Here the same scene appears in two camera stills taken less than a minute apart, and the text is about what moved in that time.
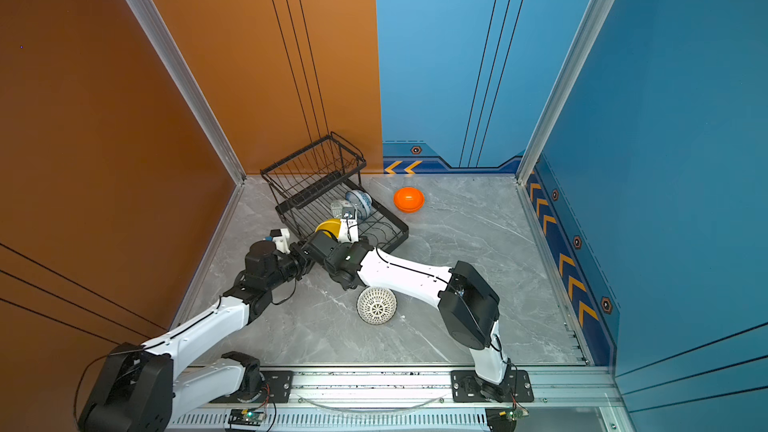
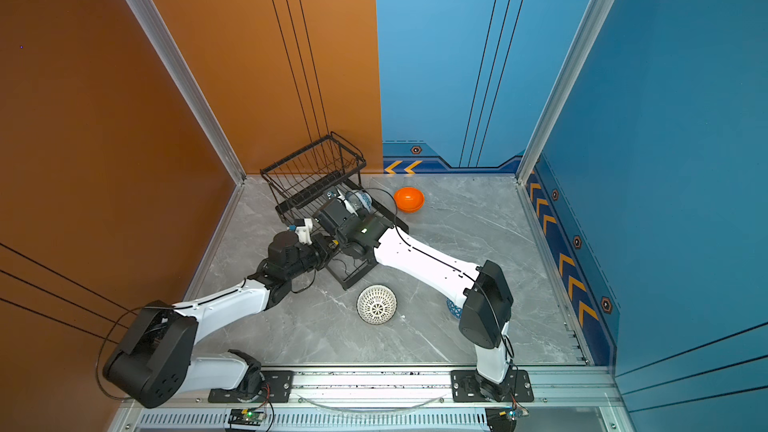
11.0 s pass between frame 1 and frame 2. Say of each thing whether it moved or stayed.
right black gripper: moved
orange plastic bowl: stayed
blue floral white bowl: stayed
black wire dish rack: stayed
